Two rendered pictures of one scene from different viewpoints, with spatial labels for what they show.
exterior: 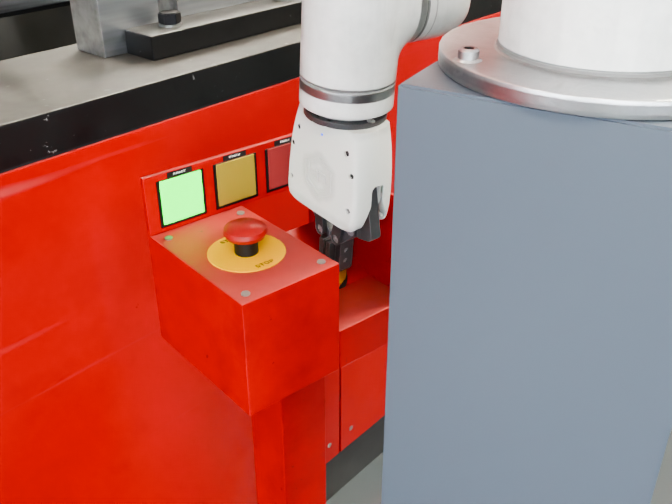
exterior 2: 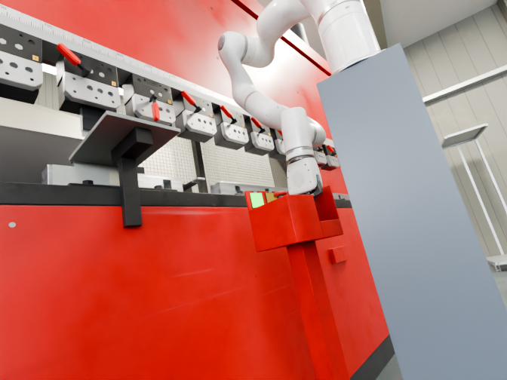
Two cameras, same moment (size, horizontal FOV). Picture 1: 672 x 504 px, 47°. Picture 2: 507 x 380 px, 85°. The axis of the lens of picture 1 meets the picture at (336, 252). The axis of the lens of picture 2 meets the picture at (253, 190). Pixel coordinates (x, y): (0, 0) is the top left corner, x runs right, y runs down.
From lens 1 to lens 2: 0.54 m
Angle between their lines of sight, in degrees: 44
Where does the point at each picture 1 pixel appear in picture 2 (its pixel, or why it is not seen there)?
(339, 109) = (299, 151)
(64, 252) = (217, 240)
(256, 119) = not seen: hidden behind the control
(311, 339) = (311, 219)
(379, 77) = (308, 142)
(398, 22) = (308, 130)
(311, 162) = (295, 177)
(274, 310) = (296, 201)
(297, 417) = (314, 274)
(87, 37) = not seen: hidden behind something
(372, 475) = not seen: outside the picture
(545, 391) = (389, 133)
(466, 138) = (336, 84)
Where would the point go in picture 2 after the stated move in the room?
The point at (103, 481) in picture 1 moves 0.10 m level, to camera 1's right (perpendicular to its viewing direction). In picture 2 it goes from (235, 359) to (270, 351)
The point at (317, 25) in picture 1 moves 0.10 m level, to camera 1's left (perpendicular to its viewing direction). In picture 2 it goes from (288, 133) to (256, 139)
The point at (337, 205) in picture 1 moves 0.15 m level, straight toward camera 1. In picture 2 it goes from (306, 182) to (316, 165)
